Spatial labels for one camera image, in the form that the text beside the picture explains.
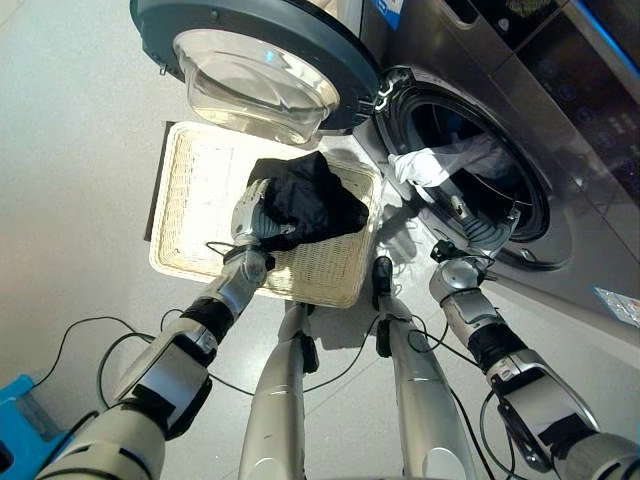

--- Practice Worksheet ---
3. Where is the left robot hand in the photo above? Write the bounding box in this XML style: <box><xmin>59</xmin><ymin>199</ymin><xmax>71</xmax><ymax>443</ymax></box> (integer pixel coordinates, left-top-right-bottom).
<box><xmin>230</xmin><ymin>177</ymin><xmax>297</xmax><ymax>250</ymax></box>

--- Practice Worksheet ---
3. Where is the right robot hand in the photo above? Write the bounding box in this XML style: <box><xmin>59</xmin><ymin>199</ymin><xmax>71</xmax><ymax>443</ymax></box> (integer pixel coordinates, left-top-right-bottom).
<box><xmin>448</xmin><ymin>193</ymin><xmax>505</xmax><ymax>257</ymax></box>

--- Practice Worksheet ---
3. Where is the black garment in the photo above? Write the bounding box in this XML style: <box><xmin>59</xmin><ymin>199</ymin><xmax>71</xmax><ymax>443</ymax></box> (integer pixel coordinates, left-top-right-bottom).
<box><xmin>248</xmin><ymin>151</ymin><xmax>371</xmax><ymax>253</ymax></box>

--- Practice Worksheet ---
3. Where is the silver front-load washing machine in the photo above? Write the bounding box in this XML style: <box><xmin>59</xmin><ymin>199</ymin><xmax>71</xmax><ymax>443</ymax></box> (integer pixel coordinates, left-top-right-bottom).
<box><xmin>319</xmin><ymin>0</ymin><xmax>640</xmax><ymax>331</ymax></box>

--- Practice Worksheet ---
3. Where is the white wicker laundry basket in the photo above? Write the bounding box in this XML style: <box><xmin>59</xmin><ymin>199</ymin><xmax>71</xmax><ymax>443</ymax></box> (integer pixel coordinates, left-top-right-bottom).
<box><xmin>148</xmin><ymin>121</ymin><xmax>384</xmax><ymax>309</ymax></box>

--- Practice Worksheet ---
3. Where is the white garment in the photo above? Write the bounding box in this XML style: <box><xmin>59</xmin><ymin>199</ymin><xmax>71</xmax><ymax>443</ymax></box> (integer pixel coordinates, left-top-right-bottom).
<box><xmin>387</xmin><ymin>133</ymin><xmax>511</xmax><ymax>190</ymax></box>

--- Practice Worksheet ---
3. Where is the right dark robot foot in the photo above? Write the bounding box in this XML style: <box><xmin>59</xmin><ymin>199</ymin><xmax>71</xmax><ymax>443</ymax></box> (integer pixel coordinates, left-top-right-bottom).
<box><xmin>371</xmin><ymin>255</ymin><xmax>396</xmax><ymax>311</ymax></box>

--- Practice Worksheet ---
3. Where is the glittery sticker on washer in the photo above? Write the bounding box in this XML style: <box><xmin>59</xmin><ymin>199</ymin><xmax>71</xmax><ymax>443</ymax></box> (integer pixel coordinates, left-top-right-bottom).
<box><xmin>592</xmin><ymin>285</ymin><xmax>640</xmax><ymax>329</ymax></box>

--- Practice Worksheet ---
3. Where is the right silver robot leg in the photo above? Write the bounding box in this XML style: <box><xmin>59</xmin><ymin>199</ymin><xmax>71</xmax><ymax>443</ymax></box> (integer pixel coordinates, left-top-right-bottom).
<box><xmin>375</xmin><ymin>294</ymin><xmax>477</xmax><ymax>480</ymax></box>

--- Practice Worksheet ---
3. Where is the silver robot leg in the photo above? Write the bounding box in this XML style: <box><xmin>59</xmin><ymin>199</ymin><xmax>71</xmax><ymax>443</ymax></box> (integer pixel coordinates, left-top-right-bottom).
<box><xmin>237</xmin><ymin>301</ymin><xmax>321</xmax><ymax>480</ymax></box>
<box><xmin>375</xmin><ymin>294</ymin><xmax>477</xmax><ymax>480</ymax></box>

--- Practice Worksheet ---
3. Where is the left silver robot leg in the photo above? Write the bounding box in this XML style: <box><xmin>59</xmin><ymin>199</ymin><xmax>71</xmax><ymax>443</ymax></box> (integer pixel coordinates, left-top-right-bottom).
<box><xmin>237</xmin><ymin>301</ymin><xmax>321</xmax><ymax>480</ymax></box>

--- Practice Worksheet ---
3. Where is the dark round washer door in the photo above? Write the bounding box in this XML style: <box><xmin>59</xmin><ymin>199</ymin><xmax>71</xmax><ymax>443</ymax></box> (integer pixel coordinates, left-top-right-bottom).
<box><xmin>129</xmin><ymin>0</ymin><xmax>383</xmax><ymax>147</ymax></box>

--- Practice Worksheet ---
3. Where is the blue label on washer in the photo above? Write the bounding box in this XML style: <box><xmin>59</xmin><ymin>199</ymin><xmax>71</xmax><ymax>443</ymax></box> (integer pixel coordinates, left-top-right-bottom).
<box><xmin>370</xmin><ymin>0</ymin><xmax>399</xmax><ymax>22</ymax></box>

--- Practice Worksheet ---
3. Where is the blue box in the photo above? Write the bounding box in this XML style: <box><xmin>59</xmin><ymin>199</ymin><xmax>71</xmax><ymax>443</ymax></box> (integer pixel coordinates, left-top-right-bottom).
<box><xmin>0</xmin><ymin>374</ymin><xmax>76</xmax><ymax>480</ymax></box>

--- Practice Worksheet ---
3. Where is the black floor cable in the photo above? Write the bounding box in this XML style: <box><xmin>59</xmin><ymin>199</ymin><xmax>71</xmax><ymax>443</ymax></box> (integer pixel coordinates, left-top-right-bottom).
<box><xmin>207</xmin><ymin>312</ymin><xmax>384</xmax><ymax>399</ymax></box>
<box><xmin>28</xmin><ymin>315</ymin><xmax>154</xmax><ymax>391</ymax></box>

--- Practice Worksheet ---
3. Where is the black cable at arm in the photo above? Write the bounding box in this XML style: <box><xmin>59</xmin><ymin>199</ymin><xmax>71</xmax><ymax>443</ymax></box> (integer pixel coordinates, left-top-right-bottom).
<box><xmin>478</xmin><ymin>387</ymin><xmax>521</xmax><ymax>480</ymax></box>

